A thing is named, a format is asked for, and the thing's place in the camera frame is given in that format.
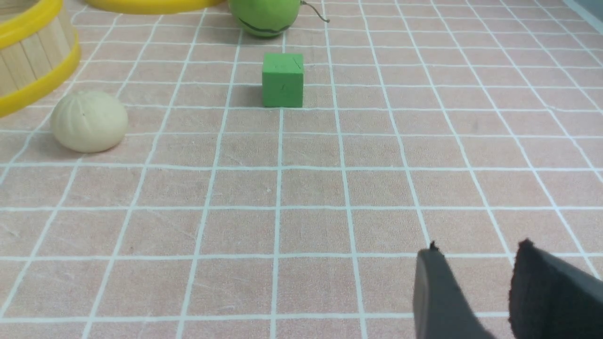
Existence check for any white bun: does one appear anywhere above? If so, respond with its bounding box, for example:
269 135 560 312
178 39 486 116
49 90 129 153

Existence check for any pink checkered tablecloth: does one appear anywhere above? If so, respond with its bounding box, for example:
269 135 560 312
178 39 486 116
1 0 602 339

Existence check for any bamboo steamer tray yellow rim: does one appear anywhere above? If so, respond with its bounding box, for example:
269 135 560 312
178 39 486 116
0 0 81 117

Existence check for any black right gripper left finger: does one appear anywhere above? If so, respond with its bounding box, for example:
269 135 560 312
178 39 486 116
413 241 495 339

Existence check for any green toy watermelon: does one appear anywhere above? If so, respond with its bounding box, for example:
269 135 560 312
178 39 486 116
228 0 330 37

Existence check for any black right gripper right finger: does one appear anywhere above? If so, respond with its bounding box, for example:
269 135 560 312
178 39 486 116
509 240 603 339

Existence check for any woven bamboo steamer lid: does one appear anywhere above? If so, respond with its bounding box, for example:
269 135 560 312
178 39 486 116
86 0 223 15

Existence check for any green foam cube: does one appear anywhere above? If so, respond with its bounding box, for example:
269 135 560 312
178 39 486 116
262 52 304 108

